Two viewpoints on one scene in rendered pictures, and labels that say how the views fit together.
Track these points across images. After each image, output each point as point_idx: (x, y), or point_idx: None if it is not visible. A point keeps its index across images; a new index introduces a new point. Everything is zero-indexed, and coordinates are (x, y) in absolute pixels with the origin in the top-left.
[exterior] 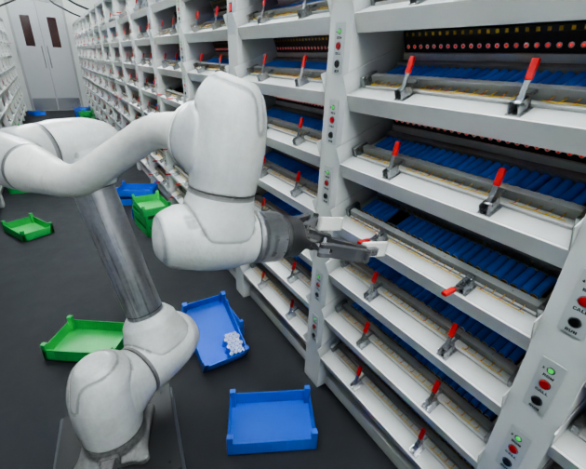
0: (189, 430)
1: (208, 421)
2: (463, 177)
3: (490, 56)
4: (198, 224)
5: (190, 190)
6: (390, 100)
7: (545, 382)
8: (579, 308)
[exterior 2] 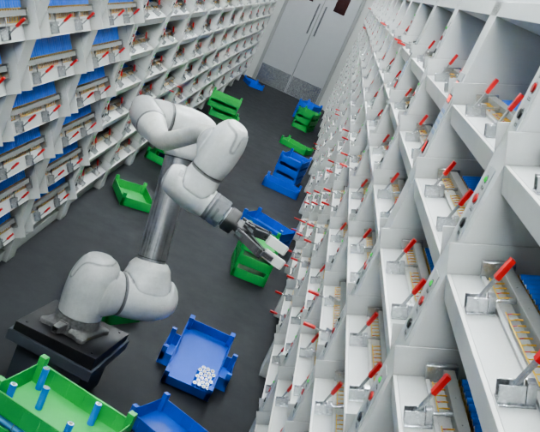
0: (114, 393)
1: (132, 401)
2: None
3: None
4: (183, 176)
5: (192, 161)
6: (375, 195)
7: (303, 389)
8: (331, 335)
